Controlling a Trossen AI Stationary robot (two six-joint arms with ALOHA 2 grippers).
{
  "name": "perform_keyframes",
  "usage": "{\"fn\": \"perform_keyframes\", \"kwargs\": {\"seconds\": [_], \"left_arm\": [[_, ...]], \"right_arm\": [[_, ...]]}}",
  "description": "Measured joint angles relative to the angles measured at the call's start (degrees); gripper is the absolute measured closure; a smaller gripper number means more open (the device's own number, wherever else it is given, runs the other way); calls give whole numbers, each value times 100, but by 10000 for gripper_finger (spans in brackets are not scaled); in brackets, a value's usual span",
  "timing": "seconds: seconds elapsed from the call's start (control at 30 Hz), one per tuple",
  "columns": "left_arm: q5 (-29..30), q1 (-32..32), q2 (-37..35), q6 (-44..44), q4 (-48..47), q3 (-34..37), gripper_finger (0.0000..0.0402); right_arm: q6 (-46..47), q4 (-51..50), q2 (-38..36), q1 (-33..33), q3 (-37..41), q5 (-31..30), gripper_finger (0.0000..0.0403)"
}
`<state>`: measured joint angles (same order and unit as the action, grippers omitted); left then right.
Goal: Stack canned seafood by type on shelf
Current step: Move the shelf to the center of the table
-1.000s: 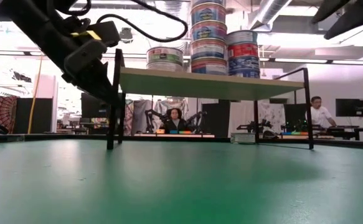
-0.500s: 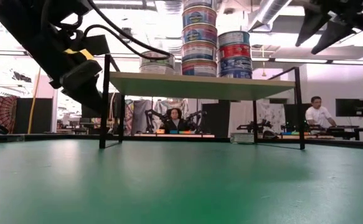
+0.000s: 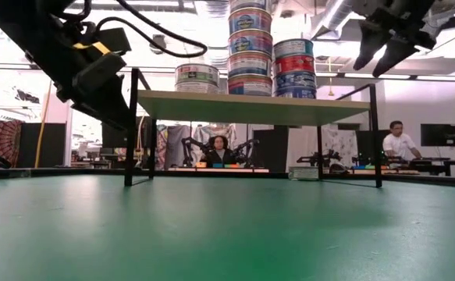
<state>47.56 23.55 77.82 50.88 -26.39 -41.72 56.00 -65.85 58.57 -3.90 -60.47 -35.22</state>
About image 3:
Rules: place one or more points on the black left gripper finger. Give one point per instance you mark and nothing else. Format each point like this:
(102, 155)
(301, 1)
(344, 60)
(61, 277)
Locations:
(102, 105)

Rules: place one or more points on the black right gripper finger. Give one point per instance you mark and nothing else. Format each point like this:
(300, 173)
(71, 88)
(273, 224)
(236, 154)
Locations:
(397, 54)
(371, 43)

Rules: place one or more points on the light blue tuna can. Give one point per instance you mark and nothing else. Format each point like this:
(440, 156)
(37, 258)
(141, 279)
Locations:
(293, 48)

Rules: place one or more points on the red label tuna can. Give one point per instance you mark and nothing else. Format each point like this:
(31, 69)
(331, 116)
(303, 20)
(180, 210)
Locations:
(294, 66)

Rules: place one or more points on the dark blue tuna can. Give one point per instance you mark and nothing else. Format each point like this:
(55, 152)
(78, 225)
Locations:
(295, 81)
(295, 93)

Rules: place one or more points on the black background robot arm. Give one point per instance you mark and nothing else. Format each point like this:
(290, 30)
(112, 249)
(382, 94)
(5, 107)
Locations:
(320, 158)
(190, 146)
(248, 146)

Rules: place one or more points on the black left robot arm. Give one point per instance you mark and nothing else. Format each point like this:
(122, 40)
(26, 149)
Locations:
(24, 31)

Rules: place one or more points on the wooden shelf black legs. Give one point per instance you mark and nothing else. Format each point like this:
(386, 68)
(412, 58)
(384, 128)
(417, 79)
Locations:
(250, 111)

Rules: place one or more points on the yellow tape tag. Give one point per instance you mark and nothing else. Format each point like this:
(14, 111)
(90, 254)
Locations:
(98, 47)

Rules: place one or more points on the white pillar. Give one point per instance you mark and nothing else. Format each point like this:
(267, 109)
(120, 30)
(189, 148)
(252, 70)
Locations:
(61, 117)

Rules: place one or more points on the black ceiling dome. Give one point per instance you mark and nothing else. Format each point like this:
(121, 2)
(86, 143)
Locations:
(158, 41)

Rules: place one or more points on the black partition panel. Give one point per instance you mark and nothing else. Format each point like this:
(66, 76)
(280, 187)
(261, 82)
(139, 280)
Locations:
(41, 144)
(270, 148)
(367, 144)

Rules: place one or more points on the person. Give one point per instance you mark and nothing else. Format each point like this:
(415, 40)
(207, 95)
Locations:
(219, 154)
(399, 144)

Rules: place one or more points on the white patterned cloth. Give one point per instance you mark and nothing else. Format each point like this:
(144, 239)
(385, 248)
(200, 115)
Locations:
(340, 144)

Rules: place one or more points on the patterned red tapestry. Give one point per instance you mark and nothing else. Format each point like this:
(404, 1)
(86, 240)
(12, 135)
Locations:
(1, 142)

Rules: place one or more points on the background wooden table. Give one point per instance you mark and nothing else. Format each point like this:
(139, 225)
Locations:
(231, 170)

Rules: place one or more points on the green table mat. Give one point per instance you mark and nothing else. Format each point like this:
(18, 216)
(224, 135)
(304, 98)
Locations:
(211, 234)

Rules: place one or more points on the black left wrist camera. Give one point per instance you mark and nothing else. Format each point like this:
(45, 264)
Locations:
(98, 72)

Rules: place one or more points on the smooth silver air duct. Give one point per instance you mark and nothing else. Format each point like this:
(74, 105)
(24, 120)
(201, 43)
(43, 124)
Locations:
(328, 19)

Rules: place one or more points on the black wall monitor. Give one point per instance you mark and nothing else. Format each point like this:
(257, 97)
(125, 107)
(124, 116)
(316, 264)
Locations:
(438, 134)

